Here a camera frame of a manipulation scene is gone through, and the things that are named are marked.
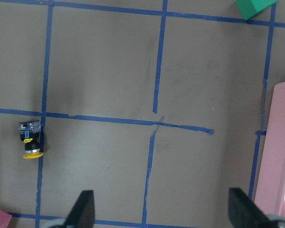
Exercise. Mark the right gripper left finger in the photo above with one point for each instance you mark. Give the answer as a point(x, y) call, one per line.
point(82, 214)

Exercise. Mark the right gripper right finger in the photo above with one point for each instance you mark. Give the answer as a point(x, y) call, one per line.
point(242, 211)

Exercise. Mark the pink plastic bin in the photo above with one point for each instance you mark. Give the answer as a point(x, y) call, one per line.
point(270, 191)

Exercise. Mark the green cube near right gripper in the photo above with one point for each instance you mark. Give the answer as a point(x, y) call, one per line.
point(250, 8)

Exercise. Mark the yellow push button switch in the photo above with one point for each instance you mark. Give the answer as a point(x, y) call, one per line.
point(29, 132)

